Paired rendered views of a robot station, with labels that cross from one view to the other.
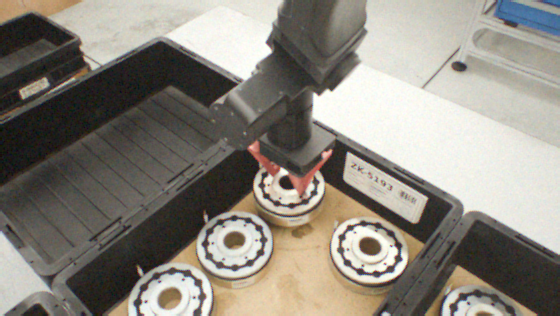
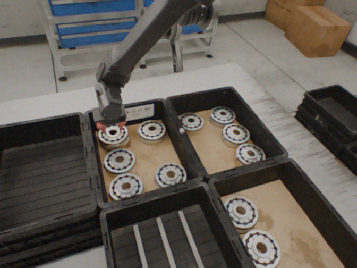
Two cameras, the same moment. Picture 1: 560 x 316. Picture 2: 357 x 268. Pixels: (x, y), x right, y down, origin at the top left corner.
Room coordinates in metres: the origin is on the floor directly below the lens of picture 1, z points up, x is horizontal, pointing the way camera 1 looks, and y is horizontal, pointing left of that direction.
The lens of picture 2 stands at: (-0.08, 0.45, 1.55)
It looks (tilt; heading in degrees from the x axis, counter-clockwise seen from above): 45 degrees down; 296
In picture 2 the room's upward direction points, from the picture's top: 5 degrees clockwise
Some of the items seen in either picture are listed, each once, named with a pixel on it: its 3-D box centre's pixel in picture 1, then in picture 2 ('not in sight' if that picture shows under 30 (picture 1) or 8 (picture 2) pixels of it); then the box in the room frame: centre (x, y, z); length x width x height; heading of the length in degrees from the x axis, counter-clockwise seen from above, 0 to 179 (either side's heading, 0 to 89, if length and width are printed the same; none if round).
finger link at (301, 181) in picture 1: (295, 164); (115, 122); (0.39, -0.02, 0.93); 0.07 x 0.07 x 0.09; 49
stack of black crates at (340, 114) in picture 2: not in sight; (327, 131); (-0.42, -1.14, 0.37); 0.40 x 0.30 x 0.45; 141
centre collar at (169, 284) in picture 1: (169, 299); (126, 186); (0.23, 0.14, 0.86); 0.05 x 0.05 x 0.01
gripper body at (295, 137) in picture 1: (288, 121); (108, 107); (0.40, -0.01, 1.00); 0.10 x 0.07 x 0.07; 49
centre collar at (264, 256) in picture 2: not in sight; (261, 248); (-0.18, 0.10, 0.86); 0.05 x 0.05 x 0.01
